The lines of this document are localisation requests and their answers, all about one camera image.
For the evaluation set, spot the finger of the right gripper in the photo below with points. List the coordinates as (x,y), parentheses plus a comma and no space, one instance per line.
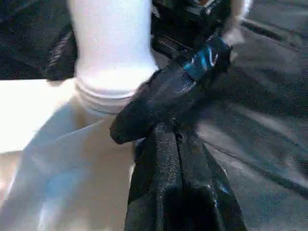
(168,103)

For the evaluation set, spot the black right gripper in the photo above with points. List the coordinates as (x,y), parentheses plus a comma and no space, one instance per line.
(192,19)

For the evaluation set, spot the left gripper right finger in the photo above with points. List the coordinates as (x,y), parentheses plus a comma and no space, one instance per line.
(204,204)

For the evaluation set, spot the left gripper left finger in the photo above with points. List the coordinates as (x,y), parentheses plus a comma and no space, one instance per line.
(156,180)

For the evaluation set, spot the white plastic table leg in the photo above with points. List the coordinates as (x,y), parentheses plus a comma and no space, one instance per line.
(110,48)

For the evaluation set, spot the white plastic table top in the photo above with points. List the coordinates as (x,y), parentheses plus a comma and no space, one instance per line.
(48,144)

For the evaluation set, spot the black mat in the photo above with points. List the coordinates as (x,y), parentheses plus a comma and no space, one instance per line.
(264,108)

